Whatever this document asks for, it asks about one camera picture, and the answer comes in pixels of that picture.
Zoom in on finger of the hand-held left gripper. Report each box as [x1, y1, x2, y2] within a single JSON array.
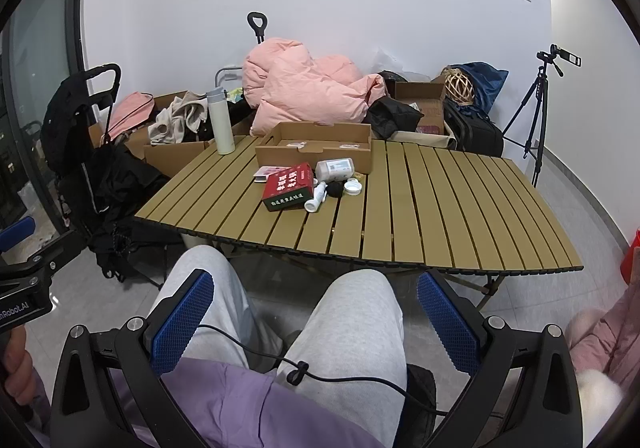
[[0, 217, 84, 289]]

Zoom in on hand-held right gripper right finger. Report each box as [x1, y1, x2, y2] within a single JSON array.
[[416, 270, 586, 448]]

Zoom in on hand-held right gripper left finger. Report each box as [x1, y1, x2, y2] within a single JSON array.
[[50, 268, 216, 448]]

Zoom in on red box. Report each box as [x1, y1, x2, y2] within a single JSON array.
[[261, 162, 317, 213]]

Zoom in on white tube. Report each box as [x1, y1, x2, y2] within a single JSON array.
[[305, 181, 329, 214]]

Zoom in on white labelled packet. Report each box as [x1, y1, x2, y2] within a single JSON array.
[[315, 159, 357, 183]]

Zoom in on shallow cardboard tray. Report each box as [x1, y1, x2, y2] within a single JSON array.
[[255, 122, 373, 175]]

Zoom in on person's left hand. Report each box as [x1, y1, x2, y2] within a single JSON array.
[[0, 327, 37, 401]]

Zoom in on person's left leg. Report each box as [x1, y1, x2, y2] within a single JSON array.
[[149, 245, 283, 371]]

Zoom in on person's leg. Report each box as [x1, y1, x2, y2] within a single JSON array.
[[276, 270, 408, 448], [149, 245, 283, 371]]

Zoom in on black shoe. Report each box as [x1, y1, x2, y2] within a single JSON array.
[[406, 365, 440, 448]]

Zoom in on person's right leg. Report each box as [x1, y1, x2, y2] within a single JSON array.
[[276, 270, 408, 448]]

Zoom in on black jacket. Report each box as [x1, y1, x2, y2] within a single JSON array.
[[87, 143, 173, 283]]

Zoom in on black folding trolley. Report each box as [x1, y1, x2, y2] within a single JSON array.
[[40, 64, 123, 231]]

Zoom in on purple jacket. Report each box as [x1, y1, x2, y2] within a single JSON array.
[[110, 360, 388, 448]]

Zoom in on slatted folding table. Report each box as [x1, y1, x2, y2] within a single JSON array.
[[134, 135, 585, 311]]

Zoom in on pink coat with white fur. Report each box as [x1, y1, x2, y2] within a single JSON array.
[[567, 285, 640, 429]]

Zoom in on pink backpack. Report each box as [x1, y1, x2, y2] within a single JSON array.
[[106, 92, 156, 142]]

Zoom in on large cardboard box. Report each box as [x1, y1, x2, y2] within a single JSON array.
[[90, 92, 252, 179]]

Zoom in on black suitcase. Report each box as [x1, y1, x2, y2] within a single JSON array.
[[442, 100, 505, 157]]

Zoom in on beige clothes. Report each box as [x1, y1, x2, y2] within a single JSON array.
[[148, 95, 209, 147]]

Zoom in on red plastic container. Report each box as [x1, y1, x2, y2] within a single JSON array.
[[620, 228, 640, 285]]

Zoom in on white thermos bottle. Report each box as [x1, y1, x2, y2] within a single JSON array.
[[206, 86, 236, 155]]

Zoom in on cardboard box with flaps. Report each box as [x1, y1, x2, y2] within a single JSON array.
[[387, 80, 458, 136]]

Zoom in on black bag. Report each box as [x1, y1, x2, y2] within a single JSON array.
[[367, 96, 425, 141]]

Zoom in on black tripod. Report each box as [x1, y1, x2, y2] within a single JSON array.
[[502, 62, 549, 189]]

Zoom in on blue bag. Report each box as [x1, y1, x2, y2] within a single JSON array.
[[450, 62, 510, 111]]

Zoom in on clear plastic bag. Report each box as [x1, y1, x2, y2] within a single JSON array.
[[370, 46, 432, 83]]

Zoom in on pink down jacket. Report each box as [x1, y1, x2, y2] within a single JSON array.
[[243, 38, 389, 137]]

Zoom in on thin black cable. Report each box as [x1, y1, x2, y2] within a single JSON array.
[[197, 324, 451, 418]]

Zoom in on glass door black frame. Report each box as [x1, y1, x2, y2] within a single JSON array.
[[0, 0, 92, 249]]

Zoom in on white metal frame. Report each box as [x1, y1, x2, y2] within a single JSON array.
[[215, 68, 246, 91]]

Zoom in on black camera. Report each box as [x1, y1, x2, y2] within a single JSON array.
[[537, 44, 582, 77]]

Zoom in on black luggage handle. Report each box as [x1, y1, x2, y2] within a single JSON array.
[[247, 12, 269, 46]]

